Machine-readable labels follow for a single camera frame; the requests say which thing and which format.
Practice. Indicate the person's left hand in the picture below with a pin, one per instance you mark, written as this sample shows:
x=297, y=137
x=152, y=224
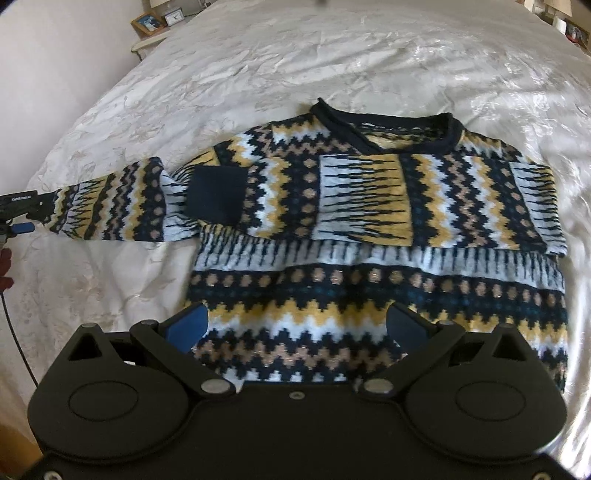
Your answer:
x=4, y=270

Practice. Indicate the white nightstand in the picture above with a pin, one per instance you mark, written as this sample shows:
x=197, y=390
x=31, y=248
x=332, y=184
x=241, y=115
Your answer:
x=147, y=42

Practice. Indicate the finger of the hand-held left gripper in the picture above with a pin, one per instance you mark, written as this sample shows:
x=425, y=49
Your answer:
x=23, y=228
x=44, y=206

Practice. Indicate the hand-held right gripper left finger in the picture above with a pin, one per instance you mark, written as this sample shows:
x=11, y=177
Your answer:
x=189, y=325

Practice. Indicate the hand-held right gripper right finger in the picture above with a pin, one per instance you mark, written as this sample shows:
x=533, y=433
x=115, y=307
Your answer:
x=406, y=325

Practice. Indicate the wooden picture frame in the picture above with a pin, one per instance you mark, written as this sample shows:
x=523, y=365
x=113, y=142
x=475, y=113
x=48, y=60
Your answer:
x=147, y=22

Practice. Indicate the small white alarm clock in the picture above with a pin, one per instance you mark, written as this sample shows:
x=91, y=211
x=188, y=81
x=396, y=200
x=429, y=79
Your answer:
x=173, y=17

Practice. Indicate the navy yellow zigzag knit sweater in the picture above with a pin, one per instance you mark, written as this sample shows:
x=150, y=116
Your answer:
x=323, y=277

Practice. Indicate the white embroidered bedspread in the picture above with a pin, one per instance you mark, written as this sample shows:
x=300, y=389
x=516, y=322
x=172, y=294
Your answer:
x=277, y=69

